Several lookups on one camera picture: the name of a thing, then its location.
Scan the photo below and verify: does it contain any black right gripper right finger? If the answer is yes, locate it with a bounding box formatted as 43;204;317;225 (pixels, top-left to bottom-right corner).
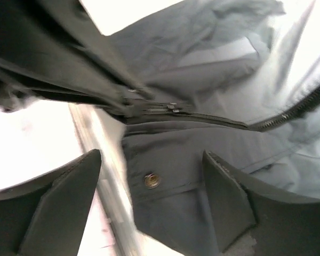
202;151;320;255

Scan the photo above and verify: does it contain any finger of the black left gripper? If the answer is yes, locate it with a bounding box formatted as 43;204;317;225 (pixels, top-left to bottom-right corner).
0;1;153;116

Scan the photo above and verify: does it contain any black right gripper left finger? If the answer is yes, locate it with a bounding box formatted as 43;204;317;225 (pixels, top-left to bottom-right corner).
0;149;101;256

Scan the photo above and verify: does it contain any aluminium table edge rail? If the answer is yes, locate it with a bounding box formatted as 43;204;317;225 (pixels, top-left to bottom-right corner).
68;103;146;255

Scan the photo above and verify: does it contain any grey black gradient jacket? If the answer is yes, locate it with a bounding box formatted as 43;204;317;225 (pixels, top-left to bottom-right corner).
0;0;320;256

